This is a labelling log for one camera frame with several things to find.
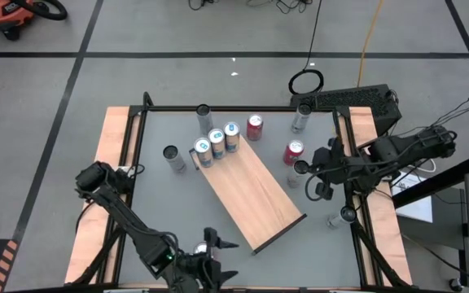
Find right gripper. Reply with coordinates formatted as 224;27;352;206
306;140;348;201

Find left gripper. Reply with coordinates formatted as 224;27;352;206
169;226;240;293

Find Celsius Arctic Vibe can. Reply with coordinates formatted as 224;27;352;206
290;102;313;134
325;205;358;229

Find blue silver Red Bull can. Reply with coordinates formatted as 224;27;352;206
222;120;242;154
208;128;227;160
192;137;214;168

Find wooden shelf with black legs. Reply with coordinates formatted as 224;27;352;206
188;124;309;257

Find Celsius Peach Vibe can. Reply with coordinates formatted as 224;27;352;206
286;159;311;190

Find black computer tower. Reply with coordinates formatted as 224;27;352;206
289;83;403;138

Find white paper sheet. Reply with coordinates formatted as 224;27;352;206
395;173;434;224

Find white Celsius can pink band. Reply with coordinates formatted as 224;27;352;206
162;144;187;175

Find wooden table side board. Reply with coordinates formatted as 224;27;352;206
64;106;144;286
337;106;414;286

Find silver black-top Celsius can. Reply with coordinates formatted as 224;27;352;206
196;103;215;137

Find black diagonal beam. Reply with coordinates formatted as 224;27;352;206
392;154;469;209

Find orange shop vacuum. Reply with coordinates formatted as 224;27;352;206
0;0;68;42

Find black table frame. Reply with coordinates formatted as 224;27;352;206
64;91;414;293

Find black coiled floor cable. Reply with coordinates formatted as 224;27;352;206
287;0;325;97

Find white cable loop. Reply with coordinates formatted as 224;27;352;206
419;157;438;175

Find yellow cable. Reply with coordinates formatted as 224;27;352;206
356;0;385;89

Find black computer cables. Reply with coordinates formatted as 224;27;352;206
391;94;469;142

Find black floor cable bundle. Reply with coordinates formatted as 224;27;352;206
187;0;315;15

